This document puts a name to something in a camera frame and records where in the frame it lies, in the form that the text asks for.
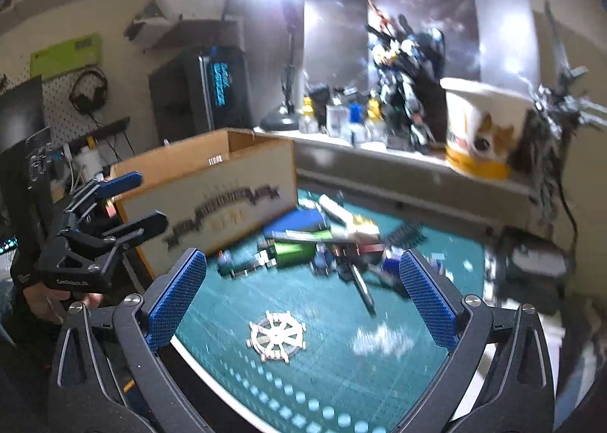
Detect person's left hand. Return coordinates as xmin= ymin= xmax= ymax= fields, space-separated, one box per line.
xmin=21 ymin=281 xmax=103 ymax=325

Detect blue white can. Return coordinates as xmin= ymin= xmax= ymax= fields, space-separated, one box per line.
xmin=381 ymin=252 xmax=404 ymax=277

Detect black pen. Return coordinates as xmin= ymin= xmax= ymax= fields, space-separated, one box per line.
xmin=349 ymin=264 xmax=376 ymax=316

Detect black headphones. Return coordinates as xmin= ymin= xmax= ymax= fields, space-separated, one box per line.
xmin=69 ymin=67 xmax=108 ymax=115

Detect black box on desk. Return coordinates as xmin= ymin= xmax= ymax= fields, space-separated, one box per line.
xmin=494 ymin=227 xmax=569 ymax=316

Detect cardboard box with logo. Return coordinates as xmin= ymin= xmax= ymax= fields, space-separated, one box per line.
xmin=111 ymin=129 xmax=297 ymax=278

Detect ship wheel ornament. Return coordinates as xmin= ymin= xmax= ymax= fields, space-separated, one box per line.
xmin=246 ymin=311 xmax=307 ymax=364

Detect white desk shelf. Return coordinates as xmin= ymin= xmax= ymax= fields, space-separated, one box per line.
xmin=254 ymin=127 xmax=536 ymax=229

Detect green cutting mat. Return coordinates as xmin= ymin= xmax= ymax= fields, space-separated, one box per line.
xmin=170 ymin=187 xmax=490 ymax=433

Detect green plastic block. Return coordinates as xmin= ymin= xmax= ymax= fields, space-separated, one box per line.
xmin=272 ymin=242 xmax=318 ymax=268

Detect black computer tower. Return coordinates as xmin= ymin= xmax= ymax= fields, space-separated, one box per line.
xmin=148 ymin=46 xmax=254 ymax=143

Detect blue notebook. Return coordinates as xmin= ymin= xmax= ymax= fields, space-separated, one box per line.
xmin=263 ymin=209 xmax=330 ymax=237

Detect dark winged model figure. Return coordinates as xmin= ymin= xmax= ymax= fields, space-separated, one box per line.
xmin=528 ymin=1 xmax=606 ymax=237

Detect McDonald's paper bucket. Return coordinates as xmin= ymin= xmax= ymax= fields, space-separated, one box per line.
xmin=440 ymin=78 xmax=533 ymax=180

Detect black desk lamp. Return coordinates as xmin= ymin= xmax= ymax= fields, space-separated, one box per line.
xmin=260 ymin=0 xmax=300 ymax=132

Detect clear solvent bottle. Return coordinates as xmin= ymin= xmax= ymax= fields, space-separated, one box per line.
xmin=326 ymin=97 xmax=350 ymax=138

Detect blue cap paint jar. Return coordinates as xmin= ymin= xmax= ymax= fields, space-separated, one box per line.
xmin=349 ymin=102 xmax=368 ymax=146

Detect white printer on shelf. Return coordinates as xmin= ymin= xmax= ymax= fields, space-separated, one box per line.
xmin=123 ymin=0 xmax=225 ymax=49

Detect yellow cap bottle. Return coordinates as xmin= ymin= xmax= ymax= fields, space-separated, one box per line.
xmin=298 ymin=96 xmax=319 ymax=134

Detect white blue Gundam model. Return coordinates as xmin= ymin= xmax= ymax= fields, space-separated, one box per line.
xmin=365 ymin=0 xmax=448 ymax=154

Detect space poster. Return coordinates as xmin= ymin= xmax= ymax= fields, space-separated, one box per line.
xmin=302 ymin=0 xmax=543 ymax=95

